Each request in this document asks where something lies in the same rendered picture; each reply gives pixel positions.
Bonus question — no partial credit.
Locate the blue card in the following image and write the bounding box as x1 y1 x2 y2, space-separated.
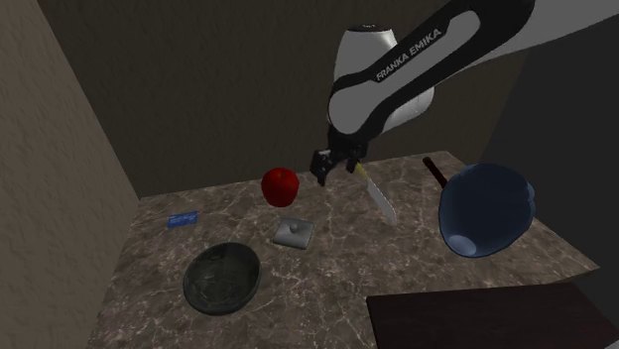
166 210 200 229

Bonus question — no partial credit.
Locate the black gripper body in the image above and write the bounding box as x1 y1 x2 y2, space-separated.
326 127 370 166

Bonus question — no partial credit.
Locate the dark red robot stand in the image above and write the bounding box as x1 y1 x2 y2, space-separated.
365 282 619 349

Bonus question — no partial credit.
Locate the yellow handled serrated knife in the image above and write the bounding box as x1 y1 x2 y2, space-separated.
355 162 399 227

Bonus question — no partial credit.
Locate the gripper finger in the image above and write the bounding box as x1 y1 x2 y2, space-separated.
309 149 336 187
344 153 364 175

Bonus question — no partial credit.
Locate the grey square lid with knob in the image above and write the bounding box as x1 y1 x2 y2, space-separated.
272 217 315 251

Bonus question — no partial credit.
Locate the dark brown stick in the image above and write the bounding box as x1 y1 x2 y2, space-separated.
422 156 449 189

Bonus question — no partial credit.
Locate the large blue bowl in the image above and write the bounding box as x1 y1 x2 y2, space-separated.
437 163 537 259

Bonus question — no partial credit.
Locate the dark glass bowl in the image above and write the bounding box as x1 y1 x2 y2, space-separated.
183 242 263 317

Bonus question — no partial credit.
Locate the red apple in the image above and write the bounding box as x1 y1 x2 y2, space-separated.
261 167 301 208

